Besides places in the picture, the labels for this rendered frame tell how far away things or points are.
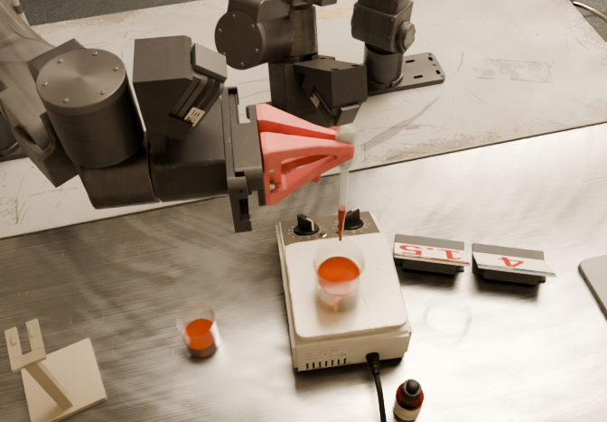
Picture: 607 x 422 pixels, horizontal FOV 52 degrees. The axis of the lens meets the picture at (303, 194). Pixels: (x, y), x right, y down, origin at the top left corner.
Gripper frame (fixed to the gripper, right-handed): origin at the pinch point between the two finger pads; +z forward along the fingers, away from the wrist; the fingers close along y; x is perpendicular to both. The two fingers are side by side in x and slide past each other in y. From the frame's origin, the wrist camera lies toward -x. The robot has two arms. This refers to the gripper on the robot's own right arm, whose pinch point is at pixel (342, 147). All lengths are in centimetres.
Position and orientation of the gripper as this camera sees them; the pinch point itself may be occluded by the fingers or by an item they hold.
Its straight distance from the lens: 49.6
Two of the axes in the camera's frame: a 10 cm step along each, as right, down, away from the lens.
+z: 9.9, -1.1, 0.8
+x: 0.0, 6.1, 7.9
